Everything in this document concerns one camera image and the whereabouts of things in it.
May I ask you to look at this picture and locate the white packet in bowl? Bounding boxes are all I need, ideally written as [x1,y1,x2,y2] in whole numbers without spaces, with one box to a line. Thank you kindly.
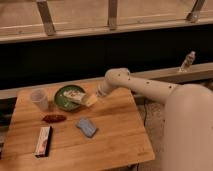
[63,90,86,104]

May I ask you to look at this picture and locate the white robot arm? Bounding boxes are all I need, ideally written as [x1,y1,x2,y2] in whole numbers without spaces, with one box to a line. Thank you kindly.
[86,68,213,171]

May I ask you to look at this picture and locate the clear plastic cup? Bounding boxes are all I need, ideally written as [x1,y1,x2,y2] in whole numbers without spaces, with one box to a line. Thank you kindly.
[30,89,49,111]

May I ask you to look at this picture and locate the blue sponge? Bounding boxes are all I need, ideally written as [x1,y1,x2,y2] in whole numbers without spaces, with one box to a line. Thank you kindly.
[76,118,98,138]

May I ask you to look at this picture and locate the green ceramic bowl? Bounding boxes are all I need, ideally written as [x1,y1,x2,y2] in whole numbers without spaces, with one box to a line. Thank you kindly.
[54,85,85,111]

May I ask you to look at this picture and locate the metal window frame bars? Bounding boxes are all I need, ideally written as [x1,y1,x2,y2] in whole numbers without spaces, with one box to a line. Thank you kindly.
[0,0,213,44]

